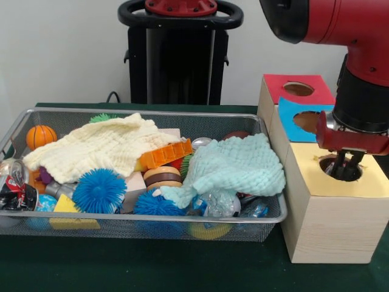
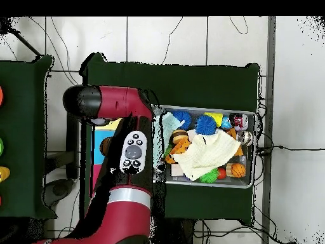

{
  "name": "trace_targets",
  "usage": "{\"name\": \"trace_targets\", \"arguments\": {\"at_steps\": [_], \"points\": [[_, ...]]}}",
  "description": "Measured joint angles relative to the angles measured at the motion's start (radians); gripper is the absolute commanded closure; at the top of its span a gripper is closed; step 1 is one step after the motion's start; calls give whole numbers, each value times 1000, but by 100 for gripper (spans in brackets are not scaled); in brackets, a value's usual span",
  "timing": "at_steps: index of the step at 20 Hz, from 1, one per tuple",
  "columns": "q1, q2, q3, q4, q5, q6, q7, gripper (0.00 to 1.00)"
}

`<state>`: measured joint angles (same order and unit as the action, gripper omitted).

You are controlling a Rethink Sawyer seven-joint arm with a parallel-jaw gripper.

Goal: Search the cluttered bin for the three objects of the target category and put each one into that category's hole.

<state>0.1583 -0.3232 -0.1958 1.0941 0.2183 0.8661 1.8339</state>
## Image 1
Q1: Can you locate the green spiky ball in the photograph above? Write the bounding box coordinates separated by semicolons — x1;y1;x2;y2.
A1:
90;113;119;122

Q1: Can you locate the toy burger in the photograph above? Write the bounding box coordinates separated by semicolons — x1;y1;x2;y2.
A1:
142;165;183;192

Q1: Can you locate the crushed soda can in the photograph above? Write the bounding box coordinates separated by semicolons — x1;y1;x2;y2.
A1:
0;158;40;212

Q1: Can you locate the cream waffle cloth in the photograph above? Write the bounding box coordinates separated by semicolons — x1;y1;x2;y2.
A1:
22;113;182;183

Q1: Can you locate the mint green waffle cloth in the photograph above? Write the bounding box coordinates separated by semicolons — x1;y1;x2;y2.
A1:
159;133;287;209

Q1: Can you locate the shallow mesh bin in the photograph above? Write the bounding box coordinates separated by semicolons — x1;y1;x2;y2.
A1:
0;106;288;243

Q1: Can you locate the orange plastic toy block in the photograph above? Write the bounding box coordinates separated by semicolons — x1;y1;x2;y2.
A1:
136;138;195;170

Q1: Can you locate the yellow foam wedge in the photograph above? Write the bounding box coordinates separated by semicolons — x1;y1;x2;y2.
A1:
49;193;101;229

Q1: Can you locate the orange toy basketball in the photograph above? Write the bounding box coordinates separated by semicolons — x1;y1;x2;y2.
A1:
26;125;58;150

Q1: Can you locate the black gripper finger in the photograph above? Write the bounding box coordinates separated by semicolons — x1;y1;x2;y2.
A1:
346;151;365;180
331;149;347;179

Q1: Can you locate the blue spiky ball with eyes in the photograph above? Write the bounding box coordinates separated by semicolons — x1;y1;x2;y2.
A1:
72;169;127;214

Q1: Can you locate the wooden three-hole box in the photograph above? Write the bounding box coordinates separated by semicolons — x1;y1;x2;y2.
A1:
256;74;389;264

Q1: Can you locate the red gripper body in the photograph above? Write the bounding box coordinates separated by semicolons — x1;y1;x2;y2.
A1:
315;111;389;156

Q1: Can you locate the dark green table cloth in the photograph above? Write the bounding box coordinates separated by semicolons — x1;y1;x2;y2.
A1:
0;102;389;292

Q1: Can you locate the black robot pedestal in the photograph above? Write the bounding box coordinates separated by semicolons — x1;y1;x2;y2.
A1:
117;0;244;106

